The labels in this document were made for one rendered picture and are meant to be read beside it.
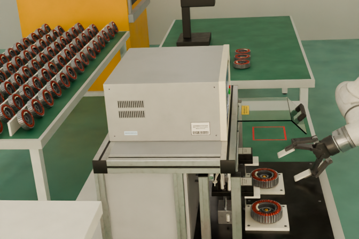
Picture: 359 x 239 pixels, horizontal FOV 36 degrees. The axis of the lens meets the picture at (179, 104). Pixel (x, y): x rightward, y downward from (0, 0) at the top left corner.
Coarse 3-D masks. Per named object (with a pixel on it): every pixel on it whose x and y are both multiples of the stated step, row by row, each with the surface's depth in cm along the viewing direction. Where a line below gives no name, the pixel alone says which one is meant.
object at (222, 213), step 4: (220, 200) 199; (228, 200) 199; (220, 204) 196; (228, 204) 196; (220, 208) 194; (228, 208) 194; (220, 212) 193; (224, 212) 192; (228, 212) 192; (220, 216) 193; (224, 216) 193; (220, 220) 194; (224, 220) 194
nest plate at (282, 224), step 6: (246, 204) 203; (246, 210) 199; (246, 216) 196; (246, 222) 192; (252, 222) 192; (258, 222) 192; (276, 222) 191; (282, 222) 191; (288, 222) 191; (246, 228) 189; (252, 228) 189; (258, 228) 189; (264, 228) 189; (270, 228) 188; (276, 228) 188; (282, 228) 188; (288, 228) 187
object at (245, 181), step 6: (246, 180) 192; (252, 180) 191; (246, 186) 188; (252, 186) 188; (216, 192) 190; (222, 192) 190; (228, 192) 190; (246, 192) 189; (252, 192) 189; (258, 192) 192
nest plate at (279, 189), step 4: (248, 176) 223; (280, 176) 221; (280, 180) 218; (280, 184) 215; (260, 188) 213; (264, 188) 213; (268, 188) 213; (272, 188) 213; (276, 188) 212; (280, 188) 212; (260, 192) 211; (264, 192) 211; (268, 192) 211; (272, 192) 210; (276, 192) 210; (280, 192) 210; (284, 192) 210
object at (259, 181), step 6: (264, 168) 221; (252, 174) 216; (258, 174) 219; (264, 174) 218; (270, 174) 218; (276, 174) 215; (258, 180) 212; (264, 180) 212; (270, 180) 212; (276, 180) 213; (258, 186) 213; (264, 186) 212; (270, 186) 213
